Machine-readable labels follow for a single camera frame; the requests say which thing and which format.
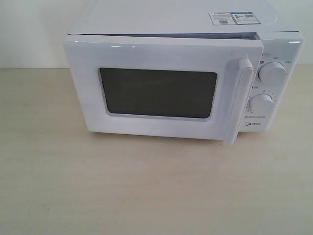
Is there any white microwave door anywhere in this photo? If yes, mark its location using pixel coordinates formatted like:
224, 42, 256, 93
64, 34, 264, 145

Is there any white microwave oven body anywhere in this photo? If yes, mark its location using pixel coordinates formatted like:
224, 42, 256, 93
64, 0, 303, 141

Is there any lower white timer knob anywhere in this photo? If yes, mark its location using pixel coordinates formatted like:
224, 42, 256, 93
249, 94, 274, 115

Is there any upper white control knob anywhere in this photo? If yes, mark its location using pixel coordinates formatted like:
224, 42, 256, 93
258, 62, 287, 86

